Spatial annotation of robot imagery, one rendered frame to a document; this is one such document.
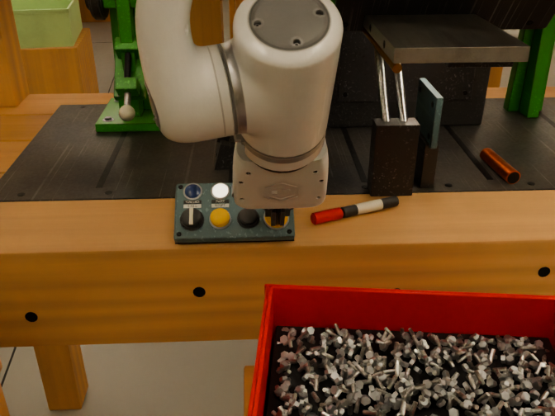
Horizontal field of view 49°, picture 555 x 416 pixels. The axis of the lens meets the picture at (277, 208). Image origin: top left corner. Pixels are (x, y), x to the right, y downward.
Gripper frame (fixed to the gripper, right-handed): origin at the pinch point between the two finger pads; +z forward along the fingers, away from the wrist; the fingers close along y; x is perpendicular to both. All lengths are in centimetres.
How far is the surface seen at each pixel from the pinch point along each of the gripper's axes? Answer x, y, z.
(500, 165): 12.7, 34.6, 12.8
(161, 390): 0, -31, 116
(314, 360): -19.7, 2.7, -5.9
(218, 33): 53, -9, 28
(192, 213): 0.3, -10.5, 1.6
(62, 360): 5, -54, 97
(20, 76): 52, -52, 39
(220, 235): -2.2, -7.1, 2.8
